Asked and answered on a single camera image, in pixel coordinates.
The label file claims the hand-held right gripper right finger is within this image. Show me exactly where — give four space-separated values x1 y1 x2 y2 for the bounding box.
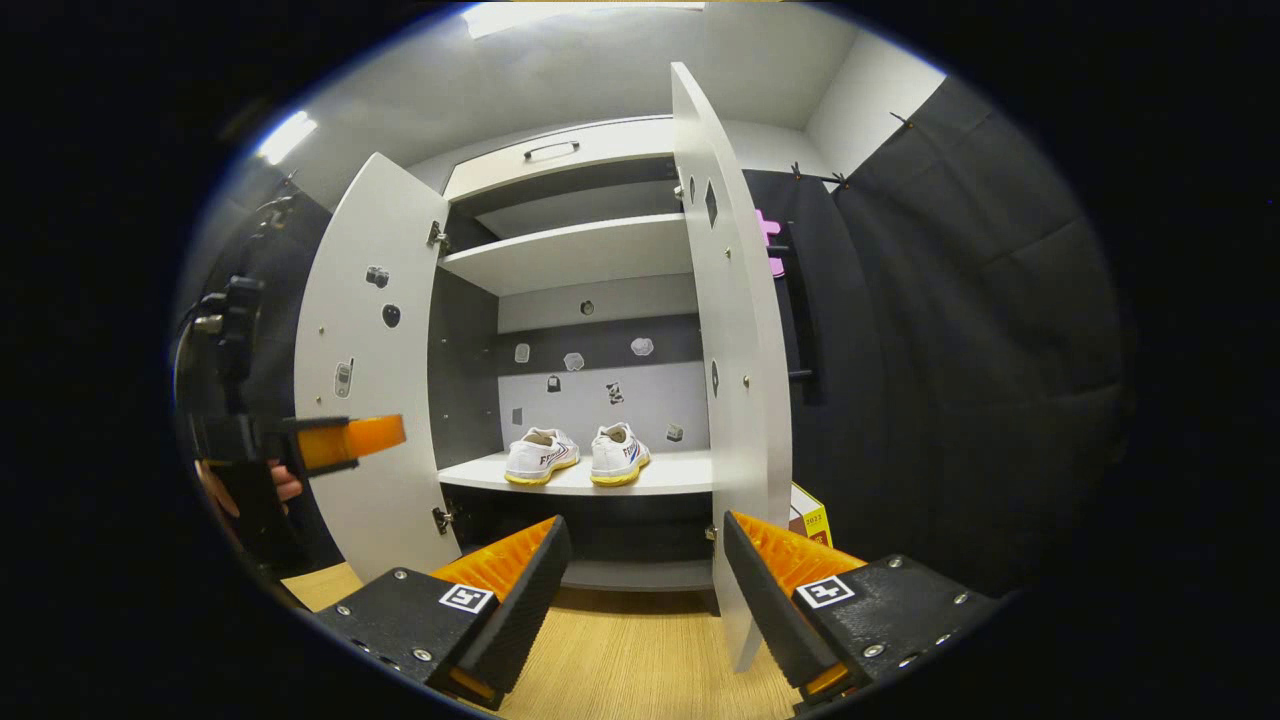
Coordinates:
722 511 1001 706

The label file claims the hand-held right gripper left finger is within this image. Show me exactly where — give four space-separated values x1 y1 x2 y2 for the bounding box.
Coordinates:
305 515 573 713

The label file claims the white shoe cabinet door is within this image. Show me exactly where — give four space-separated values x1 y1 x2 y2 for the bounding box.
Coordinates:
670 62 794 673
293 152 463 581

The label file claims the white sneaker shoe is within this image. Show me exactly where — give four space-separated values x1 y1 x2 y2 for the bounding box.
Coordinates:
590 422 652 488
503 428 581 487

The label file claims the white shoe cabinet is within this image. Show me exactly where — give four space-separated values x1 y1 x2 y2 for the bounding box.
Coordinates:
428 115 794 593

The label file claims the white cabinet shelf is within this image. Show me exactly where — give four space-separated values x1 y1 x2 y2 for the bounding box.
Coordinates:
437 450 716 497
438 213 696 297

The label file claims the white cabinet drawer front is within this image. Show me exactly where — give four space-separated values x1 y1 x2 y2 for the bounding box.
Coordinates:
443 117 681 204

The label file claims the yellow book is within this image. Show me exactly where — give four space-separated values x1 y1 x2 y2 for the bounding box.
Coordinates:
789 482 833 549

